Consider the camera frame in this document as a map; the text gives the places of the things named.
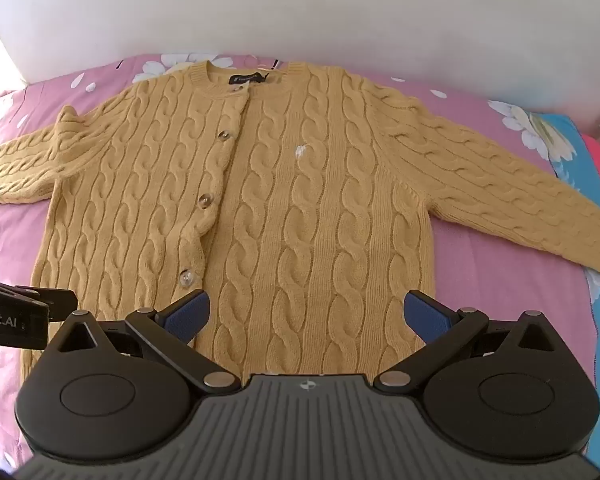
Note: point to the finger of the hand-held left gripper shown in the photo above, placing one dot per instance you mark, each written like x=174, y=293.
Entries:
x=55, y=302

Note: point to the pink floral bed sheet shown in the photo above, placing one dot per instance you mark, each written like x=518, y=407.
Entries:
x=472, y=260

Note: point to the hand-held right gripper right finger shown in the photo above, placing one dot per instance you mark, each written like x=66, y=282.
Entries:
x=426, y=316

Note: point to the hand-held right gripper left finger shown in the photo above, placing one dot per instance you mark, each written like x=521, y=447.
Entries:
x=186, y=316

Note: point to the white headboard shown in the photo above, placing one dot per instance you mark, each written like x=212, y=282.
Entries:
x=300, y=15

